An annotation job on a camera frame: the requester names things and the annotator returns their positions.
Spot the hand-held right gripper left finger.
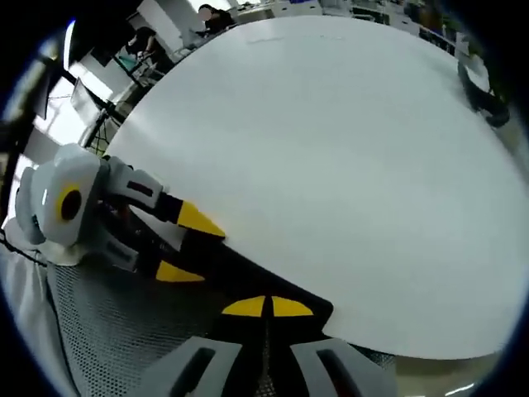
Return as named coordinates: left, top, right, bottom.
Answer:
left=138, top=295, right=268, bottom=397

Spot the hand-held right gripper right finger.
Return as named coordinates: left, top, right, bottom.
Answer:
left=267, top=295, right=400, bottom=397

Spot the black remote control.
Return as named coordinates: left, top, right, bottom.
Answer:
left=123, top=202, right=335, bottom=332

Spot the black tripod stand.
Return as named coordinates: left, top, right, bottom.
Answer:
left=82, top=103, right=127, bottom=160

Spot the black mesh chair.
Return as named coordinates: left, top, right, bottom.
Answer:
left=39, top=260, right=265, bottom=397

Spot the black headset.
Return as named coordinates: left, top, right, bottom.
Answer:
left=455, top=60, right=512, bottom=128

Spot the white plant pot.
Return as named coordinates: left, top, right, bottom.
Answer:
left=465, top=55, right=492, bottom=92

